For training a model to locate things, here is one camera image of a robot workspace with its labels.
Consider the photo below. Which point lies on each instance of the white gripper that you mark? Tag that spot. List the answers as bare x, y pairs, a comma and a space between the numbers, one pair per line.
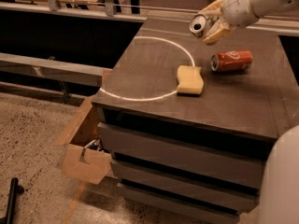
239, 9

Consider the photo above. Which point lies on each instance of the green white 7up can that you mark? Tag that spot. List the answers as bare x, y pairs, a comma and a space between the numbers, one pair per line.
200, 25

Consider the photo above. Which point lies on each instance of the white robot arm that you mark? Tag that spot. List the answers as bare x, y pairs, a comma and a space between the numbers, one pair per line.
279, 200

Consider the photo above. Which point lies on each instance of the orange soda can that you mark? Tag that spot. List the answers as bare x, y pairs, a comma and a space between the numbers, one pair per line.
227, 61

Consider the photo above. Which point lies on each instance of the yellow sponge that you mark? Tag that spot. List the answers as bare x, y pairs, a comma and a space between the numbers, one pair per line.
189, 80

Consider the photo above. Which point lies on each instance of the grey drawer cabinet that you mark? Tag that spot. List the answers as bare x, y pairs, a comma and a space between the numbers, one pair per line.
234, 112

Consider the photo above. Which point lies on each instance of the top grey drawer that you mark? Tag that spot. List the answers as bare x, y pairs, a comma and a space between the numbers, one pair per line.
198, 160

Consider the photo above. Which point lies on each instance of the grey drawer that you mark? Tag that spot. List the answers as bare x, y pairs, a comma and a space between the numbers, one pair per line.
165, 183
198, 160
176, 206

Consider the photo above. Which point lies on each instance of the grey metal railing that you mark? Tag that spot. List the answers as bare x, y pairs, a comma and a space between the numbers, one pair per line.
130, 10

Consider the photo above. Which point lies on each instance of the middle grey drawer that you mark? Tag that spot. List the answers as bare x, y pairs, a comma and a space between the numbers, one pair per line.
165, 183

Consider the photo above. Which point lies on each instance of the open cardboard box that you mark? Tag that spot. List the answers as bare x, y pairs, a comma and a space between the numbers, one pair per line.
80, 161

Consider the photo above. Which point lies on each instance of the bottom grey drawer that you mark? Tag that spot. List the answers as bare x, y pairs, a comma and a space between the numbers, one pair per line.
176, 206

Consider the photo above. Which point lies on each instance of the black pole on floor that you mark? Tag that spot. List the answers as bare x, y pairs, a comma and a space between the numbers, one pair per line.
14, 190

